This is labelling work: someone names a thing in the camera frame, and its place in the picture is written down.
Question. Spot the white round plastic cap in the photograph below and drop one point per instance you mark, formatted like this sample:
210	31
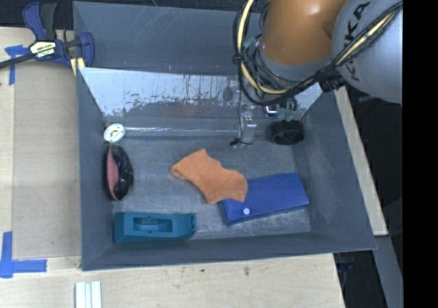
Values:
114	132

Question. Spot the orange cloth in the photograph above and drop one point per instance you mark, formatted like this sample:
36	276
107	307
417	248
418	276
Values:
214	176

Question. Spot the teal plastic tape dispenser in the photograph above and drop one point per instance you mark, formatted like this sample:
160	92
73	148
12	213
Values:
154	229

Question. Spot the blue flat case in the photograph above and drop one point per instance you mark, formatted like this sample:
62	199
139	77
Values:
273	195

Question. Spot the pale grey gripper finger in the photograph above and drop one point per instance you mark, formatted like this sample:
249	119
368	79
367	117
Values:
250	130

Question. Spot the black cylinder on white bracket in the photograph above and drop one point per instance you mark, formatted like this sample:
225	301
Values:
287	132

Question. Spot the grey metal bin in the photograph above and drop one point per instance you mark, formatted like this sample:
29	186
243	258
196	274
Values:
178	39

